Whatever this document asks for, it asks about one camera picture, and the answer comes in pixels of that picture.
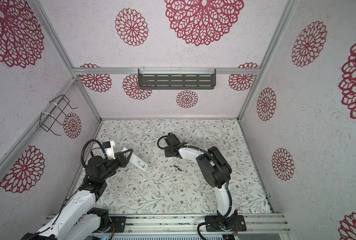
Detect black wire wall basket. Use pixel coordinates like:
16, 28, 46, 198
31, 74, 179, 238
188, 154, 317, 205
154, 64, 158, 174
39, 94, 77, 136

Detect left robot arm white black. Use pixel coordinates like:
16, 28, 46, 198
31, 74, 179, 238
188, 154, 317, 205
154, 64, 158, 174
22, 149, 133, 240

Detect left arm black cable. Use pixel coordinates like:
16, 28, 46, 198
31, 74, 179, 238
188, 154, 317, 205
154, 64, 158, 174
80, 138, 108, 169

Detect white remote control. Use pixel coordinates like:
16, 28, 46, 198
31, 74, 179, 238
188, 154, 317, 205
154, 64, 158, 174
122, 148, 148, 172

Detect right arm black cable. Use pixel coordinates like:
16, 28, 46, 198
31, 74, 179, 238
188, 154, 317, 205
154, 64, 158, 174
156, 134, 234, 240

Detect dark grey wall shelf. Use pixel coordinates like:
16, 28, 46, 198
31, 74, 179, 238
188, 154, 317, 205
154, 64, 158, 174
137, 69, 217, 90

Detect black AAA battery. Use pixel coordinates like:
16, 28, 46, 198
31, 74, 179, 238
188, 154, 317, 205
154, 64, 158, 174
173, 165, 187, 172

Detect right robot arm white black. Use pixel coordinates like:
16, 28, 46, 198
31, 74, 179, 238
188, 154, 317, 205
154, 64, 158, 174
157, 133, 238, 229

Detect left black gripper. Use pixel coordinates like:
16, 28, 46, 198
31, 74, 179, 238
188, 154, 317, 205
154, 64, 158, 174
100, 148, 133, 181

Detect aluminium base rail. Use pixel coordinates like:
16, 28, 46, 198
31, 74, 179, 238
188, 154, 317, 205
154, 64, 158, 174
39, 213, 291, 235

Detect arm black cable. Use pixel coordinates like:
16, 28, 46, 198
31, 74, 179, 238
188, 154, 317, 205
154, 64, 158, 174
80, 138, 108, 169
156, 134, 234, 240

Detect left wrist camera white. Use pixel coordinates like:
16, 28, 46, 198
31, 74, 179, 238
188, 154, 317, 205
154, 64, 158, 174
102, 141, 115, 160

